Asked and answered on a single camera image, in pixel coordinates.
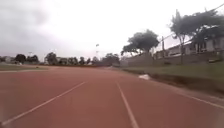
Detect overhead wires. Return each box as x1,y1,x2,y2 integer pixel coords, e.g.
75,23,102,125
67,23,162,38
159,2,224,43

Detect pale building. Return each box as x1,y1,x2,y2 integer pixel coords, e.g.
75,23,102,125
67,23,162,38
154,33,224,58

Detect broad dark tree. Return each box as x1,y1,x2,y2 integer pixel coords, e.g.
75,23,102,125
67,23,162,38
120,29,161,56

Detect tall dark tree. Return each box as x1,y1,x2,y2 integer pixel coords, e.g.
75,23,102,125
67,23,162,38
169,9,224,64

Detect floodlight pole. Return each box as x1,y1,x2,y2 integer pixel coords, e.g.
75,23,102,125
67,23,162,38
95,43,101,61

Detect grey boundary wall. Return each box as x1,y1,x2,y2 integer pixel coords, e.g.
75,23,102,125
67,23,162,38
120,51,224,68

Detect row of trees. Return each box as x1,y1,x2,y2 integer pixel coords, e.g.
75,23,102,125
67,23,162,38
0,51,121,67

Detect dark kerb strip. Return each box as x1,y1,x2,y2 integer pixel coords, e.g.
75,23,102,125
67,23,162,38
146,71,224,95

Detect pale puddle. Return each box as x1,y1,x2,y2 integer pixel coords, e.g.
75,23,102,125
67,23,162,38
137,73,152,81

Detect utility pole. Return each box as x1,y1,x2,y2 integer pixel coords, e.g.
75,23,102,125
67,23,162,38
161,35,166,58

